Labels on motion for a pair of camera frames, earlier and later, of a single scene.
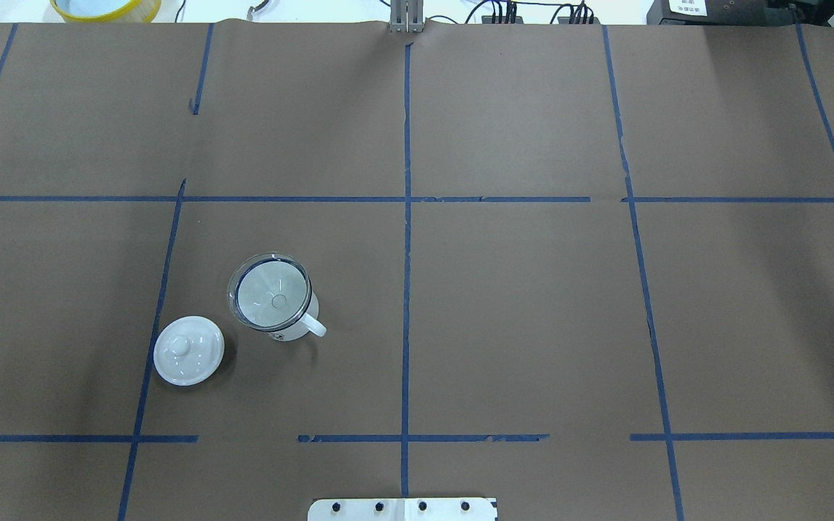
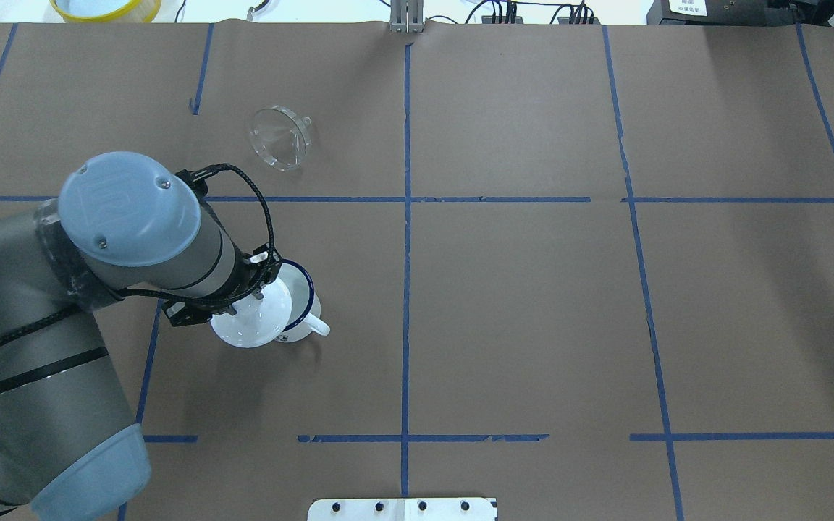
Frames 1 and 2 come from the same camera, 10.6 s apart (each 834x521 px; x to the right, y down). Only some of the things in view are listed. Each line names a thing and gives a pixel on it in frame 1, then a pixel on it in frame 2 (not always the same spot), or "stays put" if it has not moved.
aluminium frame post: x=407 y=16 stays put
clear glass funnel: x=270 y=292 -> x=280 y=137
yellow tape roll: x=106 y=11 stays put
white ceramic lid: x=189 y=350 -> x=253 y=321
